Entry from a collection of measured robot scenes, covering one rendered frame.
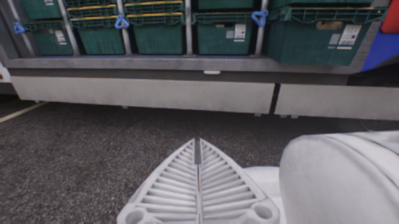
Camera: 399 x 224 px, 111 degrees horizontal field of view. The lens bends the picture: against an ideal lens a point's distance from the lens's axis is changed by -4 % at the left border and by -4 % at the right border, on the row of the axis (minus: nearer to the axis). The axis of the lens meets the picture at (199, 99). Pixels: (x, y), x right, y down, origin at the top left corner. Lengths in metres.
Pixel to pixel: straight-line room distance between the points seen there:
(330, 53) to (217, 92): 0.60
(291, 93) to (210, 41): 0.60
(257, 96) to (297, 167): 0.79
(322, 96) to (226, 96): 0.56
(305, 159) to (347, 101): 1.04
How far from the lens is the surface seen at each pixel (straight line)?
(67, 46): 1.60
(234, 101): 0.97
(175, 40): 1.09
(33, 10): 1.77
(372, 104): 1.32
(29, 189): 1.36
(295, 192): 0.23
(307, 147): 0.20
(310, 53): 0.89
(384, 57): 1.23
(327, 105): 1.17
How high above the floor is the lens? 0.78
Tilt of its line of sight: 24 degrees down
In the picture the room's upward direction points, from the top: 1 degrees counter-clockwise
